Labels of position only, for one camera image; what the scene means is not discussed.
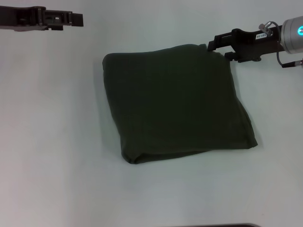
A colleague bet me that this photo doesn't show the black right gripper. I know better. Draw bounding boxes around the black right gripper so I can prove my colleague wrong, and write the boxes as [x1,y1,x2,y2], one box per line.
[205,25,286,63]

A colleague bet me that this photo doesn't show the dark green FREE! t-shirt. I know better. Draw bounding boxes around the dark green FREE! t-shirt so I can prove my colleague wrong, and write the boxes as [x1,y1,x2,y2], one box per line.
[101,43,258,166]

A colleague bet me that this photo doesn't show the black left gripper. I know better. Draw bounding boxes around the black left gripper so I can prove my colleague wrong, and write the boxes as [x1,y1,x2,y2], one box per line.
[0,5,85,32]

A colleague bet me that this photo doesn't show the right gripper connector cable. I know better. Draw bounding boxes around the right gripper connector cable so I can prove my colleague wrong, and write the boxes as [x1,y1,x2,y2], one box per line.
[258,21,303,69]

